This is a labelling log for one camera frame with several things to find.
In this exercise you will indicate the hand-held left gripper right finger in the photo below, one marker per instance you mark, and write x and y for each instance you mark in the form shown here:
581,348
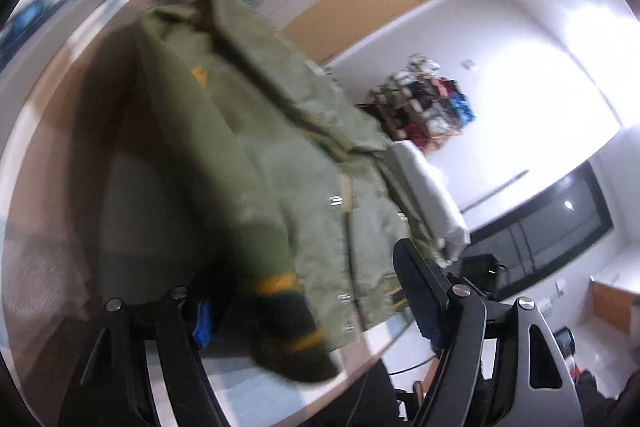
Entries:
420,289

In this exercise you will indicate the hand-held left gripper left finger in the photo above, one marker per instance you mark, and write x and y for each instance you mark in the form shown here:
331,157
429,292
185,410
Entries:
202,329

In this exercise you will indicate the green jacket with orange lining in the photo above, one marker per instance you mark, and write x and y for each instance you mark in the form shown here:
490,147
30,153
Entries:
260,147

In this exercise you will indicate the wooden rack with clothes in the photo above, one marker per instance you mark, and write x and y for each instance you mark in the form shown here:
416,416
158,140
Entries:
425,102

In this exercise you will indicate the dark window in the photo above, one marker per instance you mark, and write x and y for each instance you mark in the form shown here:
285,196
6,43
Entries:
545,232

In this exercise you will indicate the white folded cloth pile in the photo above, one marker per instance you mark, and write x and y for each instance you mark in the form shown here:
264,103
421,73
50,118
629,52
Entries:
430,197

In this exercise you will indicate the wooden desk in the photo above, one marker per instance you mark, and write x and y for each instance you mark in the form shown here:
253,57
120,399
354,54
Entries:
615,302

